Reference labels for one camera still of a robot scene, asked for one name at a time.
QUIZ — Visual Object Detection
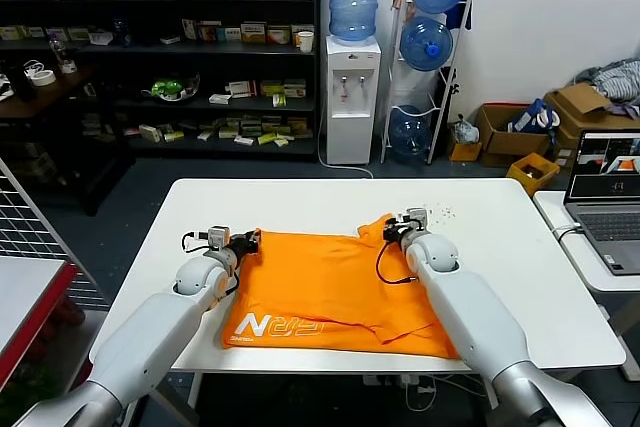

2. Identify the yellow plastic bin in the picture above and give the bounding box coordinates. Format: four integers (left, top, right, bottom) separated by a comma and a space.
506, 151, 561, 197

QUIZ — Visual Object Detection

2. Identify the large white table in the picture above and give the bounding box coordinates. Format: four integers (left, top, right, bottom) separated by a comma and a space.
88, 177, 628, 413

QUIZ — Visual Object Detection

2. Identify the white table red edge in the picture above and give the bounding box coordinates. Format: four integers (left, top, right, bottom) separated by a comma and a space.
0, 255, 99, 427

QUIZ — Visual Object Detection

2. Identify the white water dispenser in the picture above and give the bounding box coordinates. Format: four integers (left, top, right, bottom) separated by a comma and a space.
325, 35, 382, 166

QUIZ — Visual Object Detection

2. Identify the black right camera cable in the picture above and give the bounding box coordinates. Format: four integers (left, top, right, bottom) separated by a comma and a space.
375, 241, 419, 286

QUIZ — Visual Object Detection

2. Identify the cream box yellow print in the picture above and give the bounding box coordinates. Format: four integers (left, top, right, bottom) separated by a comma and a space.
240, 22, 269, 44

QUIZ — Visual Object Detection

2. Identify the cardboard box with flap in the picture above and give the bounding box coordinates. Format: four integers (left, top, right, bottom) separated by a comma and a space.
544, 83, 640, 167

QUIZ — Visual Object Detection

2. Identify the small brown cardboard box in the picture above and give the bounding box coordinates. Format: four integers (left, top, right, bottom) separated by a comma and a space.
447, 137, 483, 163

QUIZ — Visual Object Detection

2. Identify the blue white bag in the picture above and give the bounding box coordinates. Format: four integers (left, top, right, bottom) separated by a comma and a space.
509, 97, 561, 133

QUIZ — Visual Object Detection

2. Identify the black shelf unit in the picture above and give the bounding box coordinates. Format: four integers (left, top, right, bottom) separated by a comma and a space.
0, 0, 322, 163

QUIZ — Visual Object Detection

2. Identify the open brown cardboard box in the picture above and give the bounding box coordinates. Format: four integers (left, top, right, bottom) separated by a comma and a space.
474, 102, 552, 168

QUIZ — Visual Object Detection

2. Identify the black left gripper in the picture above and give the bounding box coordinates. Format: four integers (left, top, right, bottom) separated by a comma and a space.
230, 229, 262, 258

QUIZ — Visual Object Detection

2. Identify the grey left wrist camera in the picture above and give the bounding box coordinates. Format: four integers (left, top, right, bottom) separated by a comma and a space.
206, 225, 232, 252

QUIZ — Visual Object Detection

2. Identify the grey laptop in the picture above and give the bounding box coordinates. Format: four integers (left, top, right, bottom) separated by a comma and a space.
563, 130, 640, 276

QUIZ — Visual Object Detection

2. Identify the grey plastic bag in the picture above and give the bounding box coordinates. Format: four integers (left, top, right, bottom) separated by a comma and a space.
452, 114, 481, 144

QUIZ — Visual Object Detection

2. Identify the black cylinder container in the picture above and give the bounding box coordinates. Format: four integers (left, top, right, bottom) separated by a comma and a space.
8, 62, 37, 102

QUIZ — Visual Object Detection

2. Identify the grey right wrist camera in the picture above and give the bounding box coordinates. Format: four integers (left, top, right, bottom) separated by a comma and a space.
404, 206, 430, 234

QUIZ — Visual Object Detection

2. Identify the black camera cable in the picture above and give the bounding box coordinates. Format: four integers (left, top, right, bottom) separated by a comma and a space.
375, 241, 419, 286
181, 230, 211, 254

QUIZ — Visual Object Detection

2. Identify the white dispenser power cable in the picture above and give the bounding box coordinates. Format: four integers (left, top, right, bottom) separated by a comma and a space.
318, 95, 376, 179

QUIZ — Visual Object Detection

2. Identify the upright blue water bottle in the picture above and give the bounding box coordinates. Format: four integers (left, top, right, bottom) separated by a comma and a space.
328, 0, 382, 45

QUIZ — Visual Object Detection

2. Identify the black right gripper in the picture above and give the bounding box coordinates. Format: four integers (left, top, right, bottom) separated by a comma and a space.
382, 221, 409, 244

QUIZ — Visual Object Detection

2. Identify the white metal jug rack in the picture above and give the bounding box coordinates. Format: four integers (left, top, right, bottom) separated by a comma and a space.
379, 0, 474, 166

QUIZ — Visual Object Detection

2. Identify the small white side table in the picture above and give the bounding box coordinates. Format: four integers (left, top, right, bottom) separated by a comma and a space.
532, 189, 640, 382

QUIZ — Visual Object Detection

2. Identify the dark brown wooden table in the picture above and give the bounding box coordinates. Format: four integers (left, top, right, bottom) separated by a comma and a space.
0, 62, 137, 217

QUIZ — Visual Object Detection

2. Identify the white power strip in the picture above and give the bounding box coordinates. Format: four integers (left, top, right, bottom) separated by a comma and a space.
363, 373, 401, 388

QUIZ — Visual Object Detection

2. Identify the orange t-shirt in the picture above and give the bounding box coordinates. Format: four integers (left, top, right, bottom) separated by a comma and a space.
221, 213, 461, 361

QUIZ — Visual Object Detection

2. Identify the white wire grid panel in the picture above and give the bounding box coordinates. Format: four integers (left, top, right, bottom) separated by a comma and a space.
0, 155, 109, 310

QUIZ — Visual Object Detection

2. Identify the black left camera cable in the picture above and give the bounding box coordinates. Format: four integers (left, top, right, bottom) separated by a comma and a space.
181, 230, 211, 254

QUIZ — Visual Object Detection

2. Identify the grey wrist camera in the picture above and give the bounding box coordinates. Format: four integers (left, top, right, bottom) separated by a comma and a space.
404, 206, 430, 234
206, 225, 232, 252

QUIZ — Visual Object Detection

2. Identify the clear plastic bottle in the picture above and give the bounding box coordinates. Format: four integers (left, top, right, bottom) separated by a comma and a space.
49, 34, 72, 72

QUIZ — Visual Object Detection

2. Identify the green white packet bowl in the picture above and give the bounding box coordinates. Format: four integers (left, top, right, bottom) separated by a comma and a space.
142, 72, 202, 104

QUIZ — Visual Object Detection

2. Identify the pile of striped clothes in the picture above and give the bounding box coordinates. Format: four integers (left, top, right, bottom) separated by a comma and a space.
574, 59, 640, 119

